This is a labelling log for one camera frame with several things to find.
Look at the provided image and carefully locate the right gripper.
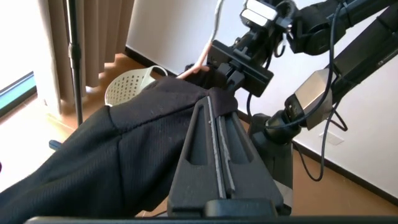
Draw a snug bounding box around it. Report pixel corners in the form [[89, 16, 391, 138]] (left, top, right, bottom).
[[206, 39, 275, 98]]

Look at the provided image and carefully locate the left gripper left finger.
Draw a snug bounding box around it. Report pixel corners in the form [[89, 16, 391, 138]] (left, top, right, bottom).
[[167, 95, 227, 217]]

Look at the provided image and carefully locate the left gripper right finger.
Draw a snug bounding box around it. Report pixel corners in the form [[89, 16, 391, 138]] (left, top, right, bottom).
[[216, 111, 284, 216]]

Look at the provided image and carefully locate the pink clothes hanger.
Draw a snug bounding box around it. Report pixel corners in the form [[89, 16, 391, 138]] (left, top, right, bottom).
[[176, 0, 225, 80]]

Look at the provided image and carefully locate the black garment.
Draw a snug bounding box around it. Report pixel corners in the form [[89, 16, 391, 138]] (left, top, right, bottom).
[[0, 76, 239, 218]]

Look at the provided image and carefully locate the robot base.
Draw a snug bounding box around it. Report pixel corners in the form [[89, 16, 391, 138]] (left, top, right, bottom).
[[248, 113, 295, 216]]

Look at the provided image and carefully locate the white laundry basket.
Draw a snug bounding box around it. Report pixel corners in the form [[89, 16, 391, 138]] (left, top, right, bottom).
[[104, 65, 169, 107]]

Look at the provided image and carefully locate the black clothes rack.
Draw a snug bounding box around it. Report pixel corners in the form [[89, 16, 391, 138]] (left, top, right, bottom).
[[48, 0, 85, 152]]

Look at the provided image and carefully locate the brown curtain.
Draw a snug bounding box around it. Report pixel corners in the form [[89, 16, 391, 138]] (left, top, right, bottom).
[[37, 0, 136, 116]]

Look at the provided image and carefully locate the window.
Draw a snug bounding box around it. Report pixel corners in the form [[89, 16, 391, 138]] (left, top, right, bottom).
[[0, 0, 44, 119]]

